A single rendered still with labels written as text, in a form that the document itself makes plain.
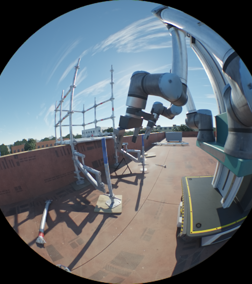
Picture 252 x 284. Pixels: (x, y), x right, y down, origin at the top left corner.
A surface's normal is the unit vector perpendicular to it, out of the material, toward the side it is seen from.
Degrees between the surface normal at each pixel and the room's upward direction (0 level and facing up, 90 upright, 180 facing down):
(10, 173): 90
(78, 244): 0
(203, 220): 0
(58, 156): 90
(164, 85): 109
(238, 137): 70
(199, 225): 0
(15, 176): 90
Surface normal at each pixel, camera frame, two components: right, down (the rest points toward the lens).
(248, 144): -0.79, -0.23
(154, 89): -0.72, 0.67
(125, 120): -0.61, 0.24
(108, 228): -0.07, -0.99
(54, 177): 0.84, 0.00
